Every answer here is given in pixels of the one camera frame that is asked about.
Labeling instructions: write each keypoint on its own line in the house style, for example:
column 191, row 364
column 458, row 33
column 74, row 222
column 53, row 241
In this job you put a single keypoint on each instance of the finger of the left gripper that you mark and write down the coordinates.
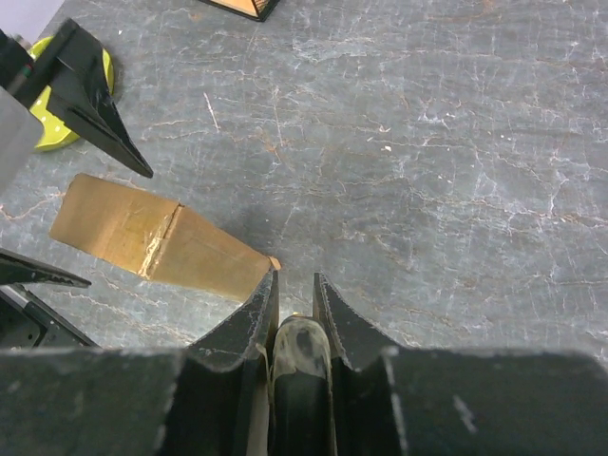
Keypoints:
column 17, row 269

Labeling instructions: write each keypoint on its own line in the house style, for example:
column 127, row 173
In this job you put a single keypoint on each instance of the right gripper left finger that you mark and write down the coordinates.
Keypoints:
column 203, row 399

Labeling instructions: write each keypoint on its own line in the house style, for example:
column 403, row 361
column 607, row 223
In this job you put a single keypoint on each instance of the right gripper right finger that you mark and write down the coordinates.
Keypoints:
column 392, row 400

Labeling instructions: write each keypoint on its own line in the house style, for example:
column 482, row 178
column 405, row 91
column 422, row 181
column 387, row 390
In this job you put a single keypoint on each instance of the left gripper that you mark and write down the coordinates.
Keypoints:
column 74, row 51

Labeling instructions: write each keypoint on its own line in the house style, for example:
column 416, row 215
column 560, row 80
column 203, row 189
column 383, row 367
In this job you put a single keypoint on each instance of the brown cardboard express box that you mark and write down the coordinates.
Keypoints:
column 157, row 239

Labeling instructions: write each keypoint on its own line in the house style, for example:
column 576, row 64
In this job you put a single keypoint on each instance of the yellow-green dotted plate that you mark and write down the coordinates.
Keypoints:
column 56, row 132

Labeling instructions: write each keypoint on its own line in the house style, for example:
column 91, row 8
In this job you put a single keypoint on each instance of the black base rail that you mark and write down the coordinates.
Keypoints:
column 28, row 322

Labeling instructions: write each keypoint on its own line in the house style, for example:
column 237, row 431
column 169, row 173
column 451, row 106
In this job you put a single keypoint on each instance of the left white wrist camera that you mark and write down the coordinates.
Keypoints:
column 20, row 132

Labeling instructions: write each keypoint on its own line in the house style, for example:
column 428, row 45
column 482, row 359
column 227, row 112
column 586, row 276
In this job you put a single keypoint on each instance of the black wire wooden shelf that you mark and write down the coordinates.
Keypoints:
column 257, row 10

